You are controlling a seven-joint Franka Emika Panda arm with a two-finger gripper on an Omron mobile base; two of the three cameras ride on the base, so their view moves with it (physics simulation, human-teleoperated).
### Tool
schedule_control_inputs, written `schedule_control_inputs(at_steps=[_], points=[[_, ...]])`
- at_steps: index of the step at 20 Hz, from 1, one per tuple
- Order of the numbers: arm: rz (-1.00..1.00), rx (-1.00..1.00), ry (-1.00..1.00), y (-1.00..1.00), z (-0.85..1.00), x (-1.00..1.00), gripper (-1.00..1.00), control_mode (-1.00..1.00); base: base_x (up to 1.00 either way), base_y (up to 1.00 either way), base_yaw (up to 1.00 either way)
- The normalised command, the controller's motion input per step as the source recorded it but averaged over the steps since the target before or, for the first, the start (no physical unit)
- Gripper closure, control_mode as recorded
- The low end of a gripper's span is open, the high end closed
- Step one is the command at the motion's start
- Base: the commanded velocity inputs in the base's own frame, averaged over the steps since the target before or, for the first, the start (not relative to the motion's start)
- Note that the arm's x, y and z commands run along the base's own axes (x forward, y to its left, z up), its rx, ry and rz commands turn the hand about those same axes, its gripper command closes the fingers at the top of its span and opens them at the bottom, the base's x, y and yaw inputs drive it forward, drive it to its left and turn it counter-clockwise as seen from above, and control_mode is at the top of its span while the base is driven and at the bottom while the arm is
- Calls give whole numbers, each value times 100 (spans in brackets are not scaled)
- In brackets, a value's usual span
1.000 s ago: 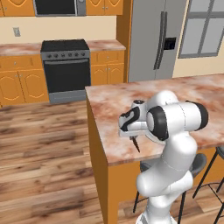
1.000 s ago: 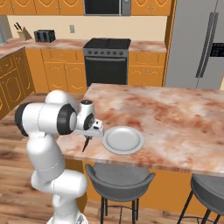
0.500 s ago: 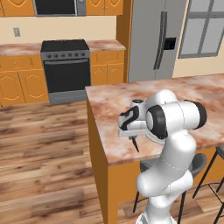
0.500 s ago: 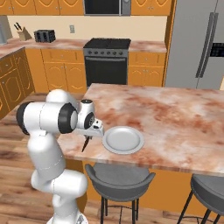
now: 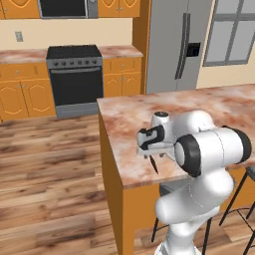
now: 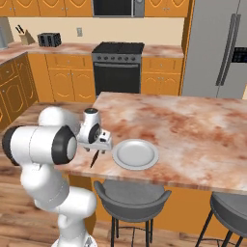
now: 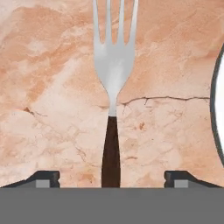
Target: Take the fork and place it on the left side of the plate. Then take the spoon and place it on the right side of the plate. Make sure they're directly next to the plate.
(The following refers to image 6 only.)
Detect grey round plate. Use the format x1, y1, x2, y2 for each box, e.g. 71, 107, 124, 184
111, 138, 160, 171

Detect steel microwave oven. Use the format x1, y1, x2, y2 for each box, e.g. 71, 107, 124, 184
92, 0, 146, 18

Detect orange base cupboards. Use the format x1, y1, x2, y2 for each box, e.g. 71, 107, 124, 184
0, 52, 185, 132

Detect grey bar stool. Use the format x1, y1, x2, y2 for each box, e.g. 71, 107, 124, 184
194, 191, 247, 247
93, 179, 173, 247

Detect grey appliance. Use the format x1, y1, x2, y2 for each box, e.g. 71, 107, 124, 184
0, 16, 15, 50

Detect black and steel oven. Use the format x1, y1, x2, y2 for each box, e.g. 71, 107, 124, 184
91, 41, 146, 97

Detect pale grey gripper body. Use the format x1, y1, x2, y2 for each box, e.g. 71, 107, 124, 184
84, 140, 114, 153

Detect black toaster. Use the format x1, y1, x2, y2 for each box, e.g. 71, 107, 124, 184
37, 32, 63, 48

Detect orange wall cupboards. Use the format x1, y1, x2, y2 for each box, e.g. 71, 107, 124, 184
0, 0, 191, 18

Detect orange kitchen island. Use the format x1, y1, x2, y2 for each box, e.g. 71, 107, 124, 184
54, 91, 247, 240

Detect steel fridge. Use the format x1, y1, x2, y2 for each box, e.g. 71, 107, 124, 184
180, 0, 247, 100

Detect wooden knife block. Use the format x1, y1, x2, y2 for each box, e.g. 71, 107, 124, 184
14, 24, 37, 46

